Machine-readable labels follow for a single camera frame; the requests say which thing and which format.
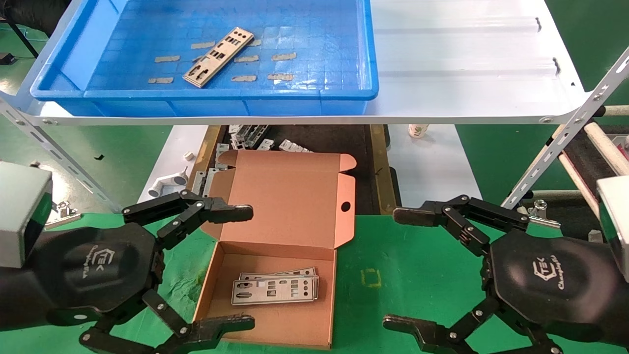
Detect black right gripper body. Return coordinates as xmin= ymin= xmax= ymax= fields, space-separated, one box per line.
xmin=484 ymin=230 xmax=623 ymax=340

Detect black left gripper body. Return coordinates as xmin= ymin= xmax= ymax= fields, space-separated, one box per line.
xmin=27 ymin=222 xmax=165 ymax=327

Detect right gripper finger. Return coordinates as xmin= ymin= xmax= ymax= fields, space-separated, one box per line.
xmin=393 ymin=194 xmax=531 ymax=258
xmin=383 ymin=295 xmax=564 ymax=354

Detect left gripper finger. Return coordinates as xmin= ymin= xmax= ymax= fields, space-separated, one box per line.
xmin=121 ymin=189 xmax=254 ymax=251
xmin=79 ymin=289 xmax=256 ymax=354

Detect brown cardboard box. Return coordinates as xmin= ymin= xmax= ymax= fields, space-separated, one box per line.
xmin=191 ymin=150 xmax=357 ymax=351

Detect blue plastic tray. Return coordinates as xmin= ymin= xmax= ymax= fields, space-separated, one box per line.
xmin=29 ymin=0 xmax=379 ymax=118

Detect green table cloth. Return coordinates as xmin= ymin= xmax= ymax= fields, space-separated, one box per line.
xmin=0 ymin=211 xmax=629 ymax=354

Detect silver binder clip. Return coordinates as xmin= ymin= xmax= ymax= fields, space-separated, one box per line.
xmin=46 ymin=201 xmax=82 ymax=230
xmin=522 ymin=199 xmax=562 ymax=230

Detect white pipe fitting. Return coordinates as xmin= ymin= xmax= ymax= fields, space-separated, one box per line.
xmin=147 ymin=166 xmax=189 ymax=198

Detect white metal shelf board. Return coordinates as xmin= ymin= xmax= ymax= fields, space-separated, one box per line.
xmin=0 ymin=0 xmax=590 ymax=126

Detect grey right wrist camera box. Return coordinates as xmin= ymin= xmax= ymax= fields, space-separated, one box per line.
xmin=596 ymin=176 xmax=629 ymax=283

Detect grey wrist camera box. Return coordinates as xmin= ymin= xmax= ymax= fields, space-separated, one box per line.
xmin=596 ymin=176 xmax=629 ymax=283
xmin=0 ymin=161 xmax=53 ymax=269

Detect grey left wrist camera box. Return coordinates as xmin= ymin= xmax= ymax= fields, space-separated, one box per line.
xmin=0 ymin=161 xmax=53 ymax=269

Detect black tray with wooden frame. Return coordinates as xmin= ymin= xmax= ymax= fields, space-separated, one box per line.
xmin=189 ymin=124 xmax=401 ymax=215

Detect slotted white shelf post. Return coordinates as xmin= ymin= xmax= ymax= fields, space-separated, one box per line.
xmin=501 ymin=47 xmax=629 ymax=209
xmin=0 ymin=96 xmax=123 ymax=213

